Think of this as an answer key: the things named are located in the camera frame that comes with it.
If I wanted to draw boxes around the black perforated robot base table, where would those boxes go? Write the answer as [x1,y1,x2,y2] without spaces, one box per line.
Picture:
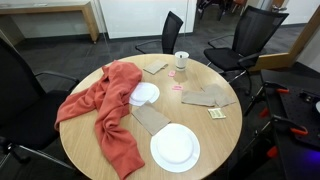
[259,68,320,180]

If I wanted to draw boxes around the white paper cup brown sleeve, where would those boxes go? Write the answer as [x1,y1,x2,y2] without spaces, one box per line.
[174,50,190,71]

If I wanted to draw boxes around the small white plate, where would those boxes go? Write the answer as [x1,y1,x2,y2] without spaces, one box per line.
[128,81,161,108]

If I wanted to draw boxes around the brown paper napkin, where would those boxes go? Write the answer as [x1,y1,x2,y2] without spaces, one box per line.
[180,90,216,108]
[131,100,172,136]
[143,59,169,76]
[201,83,236,108]

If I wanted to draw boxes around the orange-red cloth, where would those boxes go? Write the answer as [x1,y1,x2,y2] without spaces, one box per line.
[54,59,146,180]

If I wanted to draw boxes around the large white plate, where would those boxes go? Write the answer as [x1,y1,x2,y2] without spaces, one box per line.
[149,122,201,174]

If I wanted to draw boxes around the black mesh office chair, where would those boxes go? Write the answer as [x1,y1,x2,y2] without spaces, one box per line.
[134,10,184,55]
[203,4,290,96]

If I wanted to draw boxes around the light wooden bench table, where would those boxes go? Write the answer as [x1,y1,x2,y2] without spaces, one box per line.
[0,0,100,44]

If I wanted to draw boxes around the black office chair solid back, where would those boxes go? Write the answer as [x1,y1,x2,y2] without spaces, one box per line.
[0,36,81,171]

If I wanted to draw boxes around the black clamp orange handle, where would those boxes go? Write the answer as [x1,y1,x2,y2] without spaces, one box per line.
[271,114,309,137]
[244,81,290,117]

